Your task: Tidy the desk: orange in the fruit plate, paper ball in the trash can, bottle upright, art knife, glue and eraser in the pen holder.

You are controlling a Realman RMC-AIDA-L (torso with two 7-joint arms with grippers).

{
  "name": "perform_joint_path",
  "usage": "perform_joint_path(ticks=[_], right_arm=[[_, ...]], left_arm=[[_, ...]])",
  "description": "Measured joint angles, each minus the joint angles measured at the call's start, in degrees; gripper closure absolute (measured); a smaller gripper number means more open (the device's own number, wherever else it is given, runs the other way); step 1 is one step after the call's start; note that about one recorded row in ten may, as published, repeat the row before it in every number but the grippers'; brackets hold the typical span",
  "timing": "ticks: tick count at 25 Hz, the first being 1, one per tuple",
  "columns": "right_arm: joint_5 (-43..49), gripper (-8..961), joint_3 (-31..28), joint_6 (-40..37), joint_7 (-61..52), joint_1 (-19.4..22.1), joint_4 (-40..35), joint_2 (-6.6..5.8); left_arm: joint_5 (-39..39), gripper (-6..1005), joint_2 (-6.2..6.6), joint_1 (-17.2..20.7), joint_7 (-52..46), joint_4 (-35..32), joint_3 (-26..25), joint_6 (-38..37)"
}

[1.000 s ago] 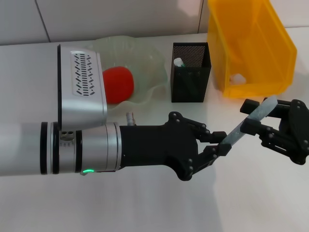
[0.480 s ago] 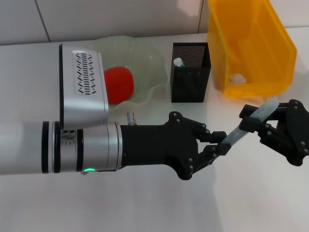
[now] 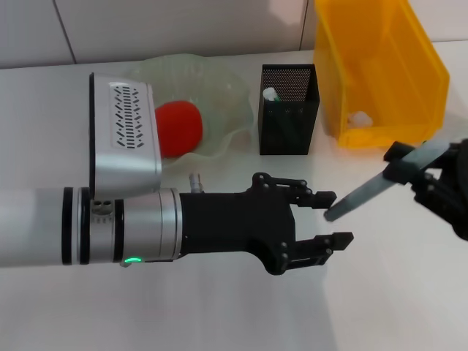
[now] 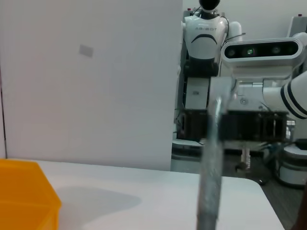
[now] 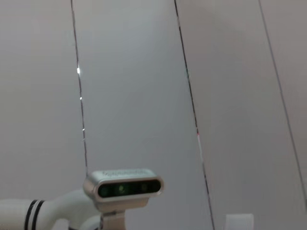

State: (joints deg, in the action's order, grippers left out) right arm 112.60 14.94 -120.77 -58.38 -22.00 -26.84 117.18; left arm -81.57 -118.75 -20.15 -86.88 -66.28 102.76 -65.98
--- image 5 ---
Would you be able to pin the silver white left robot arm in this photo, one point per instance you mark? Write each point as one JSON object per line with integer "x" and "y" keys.
{"x": 60, "y": 208}

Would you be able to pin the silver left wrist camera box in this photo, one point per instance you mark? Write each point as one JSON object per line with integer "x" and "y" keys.
{"x": 122, "y": 189}

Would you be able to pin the white wall plate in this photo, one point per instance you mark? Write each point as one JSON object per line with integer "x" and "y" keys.
{"x": 239, "y": 222}

